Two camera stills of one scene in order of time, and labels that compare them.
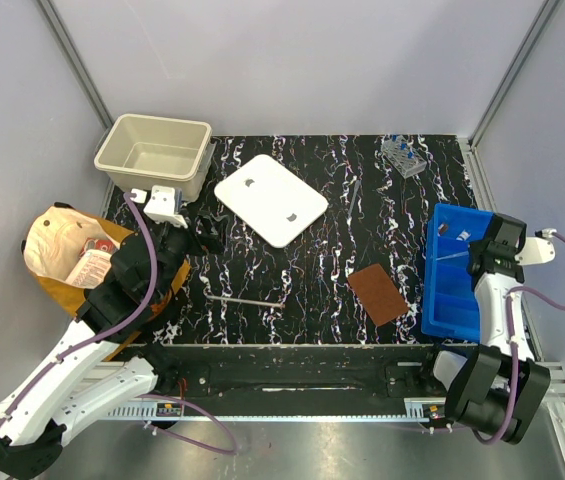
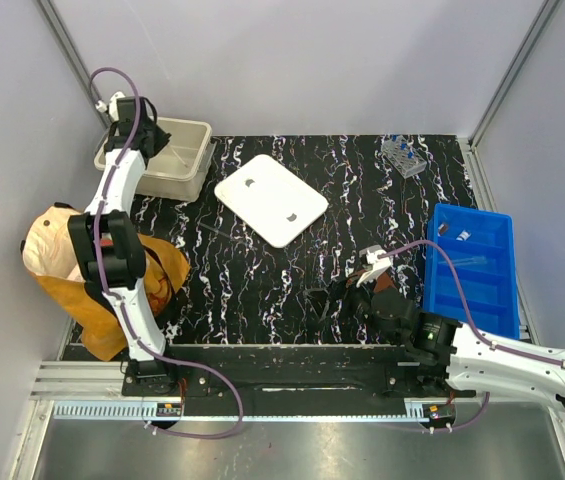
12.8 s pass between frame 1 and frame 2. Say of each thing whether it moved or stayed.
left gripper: moved
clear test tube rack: stayed
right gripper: moved
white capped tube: stayed
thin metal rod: moved
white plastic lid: stayed
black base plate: stayed
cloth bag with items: stayed
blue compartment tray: stayed
